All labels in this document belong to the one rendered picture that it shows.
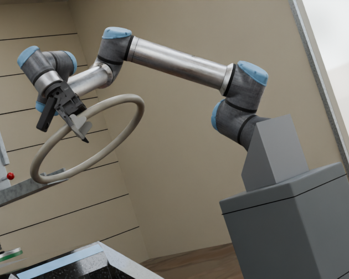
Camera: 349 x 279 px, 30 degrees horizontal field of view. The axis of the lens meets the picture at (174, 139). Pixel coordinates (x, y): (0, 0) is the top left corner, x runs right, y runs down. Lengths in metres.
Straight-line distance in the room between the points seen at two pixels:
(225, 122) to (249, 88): 0.19
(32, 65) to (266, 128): 1.04
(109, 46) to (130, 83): 6.30
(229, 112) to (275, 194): 0.45
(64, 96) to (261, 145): 0.92
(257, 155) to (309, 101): 4.54
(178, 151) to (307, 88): 2.21
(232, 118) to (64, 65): 0.87
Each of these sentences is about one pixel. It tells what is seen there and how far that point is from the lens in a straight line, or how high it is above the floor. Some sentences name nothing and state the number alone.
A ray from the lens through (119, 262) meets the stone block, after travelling 2.43.
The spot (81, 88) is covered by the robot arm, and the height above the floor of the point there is 1.44.
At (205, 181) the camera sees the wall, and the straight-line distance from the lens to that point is 8.44.
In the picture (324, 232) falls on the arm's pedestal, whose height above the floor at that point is 0.61.
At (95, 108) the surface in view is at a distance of 2.17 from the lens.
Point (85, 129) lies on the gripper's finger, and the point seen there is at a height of 1.25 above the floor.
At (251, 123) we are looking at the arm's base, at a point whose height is 1.12.
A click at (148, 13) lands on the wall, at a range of 8.73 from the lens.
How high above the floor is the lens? 1.00
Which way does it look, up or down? 3 degrees up
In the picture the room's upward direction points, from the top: 18 degrees counter-clockwise
